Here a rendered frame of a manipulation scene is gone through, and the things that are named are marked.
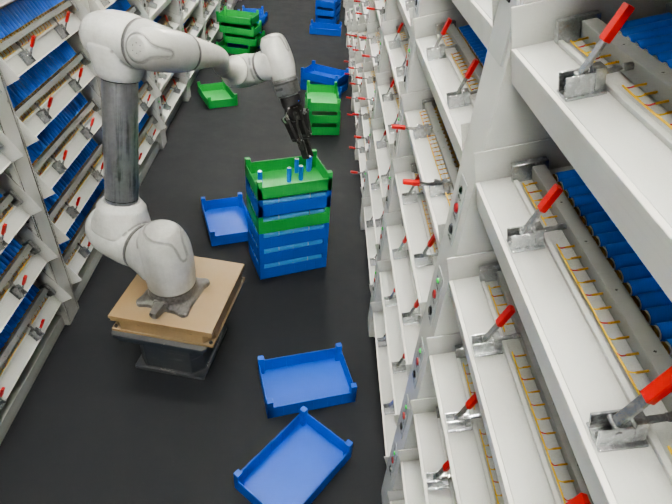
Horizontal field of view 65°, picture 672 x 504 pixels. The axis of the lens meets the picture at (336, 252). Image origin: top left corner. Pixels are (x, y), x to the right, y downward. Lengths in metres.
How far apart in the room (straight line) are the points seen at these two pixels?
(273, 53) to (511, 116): 1.27
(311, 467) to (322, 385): 0.30
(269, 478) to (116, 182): 1.00
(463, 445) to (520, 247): 0.39
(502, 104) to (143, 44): 0.97
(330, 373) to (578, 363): 1.42
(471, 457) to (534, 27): 0.64
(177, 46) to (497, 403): 1.16
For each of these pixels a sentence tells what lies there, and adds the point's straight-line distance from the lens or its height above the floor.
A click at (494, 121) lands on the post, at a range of 0.78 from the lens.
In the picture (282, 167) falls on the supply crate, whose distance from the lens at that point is 2.21.
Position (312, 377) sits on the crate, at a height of 0.00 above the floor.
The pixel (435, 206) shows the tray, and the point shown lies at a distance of 1.10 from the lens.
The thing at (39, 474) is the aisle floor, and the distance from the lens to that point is 1.86.
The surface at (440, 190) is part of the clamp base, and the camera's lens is 1.13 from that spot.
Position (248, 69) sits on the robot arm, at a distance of 1.99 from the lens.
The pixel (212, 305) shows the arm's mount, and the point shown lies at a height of 0.27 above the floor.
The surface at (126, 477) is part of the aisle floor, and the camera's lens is 1.77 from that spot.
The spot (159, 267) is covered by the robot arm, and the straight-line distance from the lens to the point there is 1.66.
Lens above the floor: 1.50
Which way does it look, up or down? 38 degrees down
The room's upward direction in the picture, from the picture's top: 5 degrees clockwise
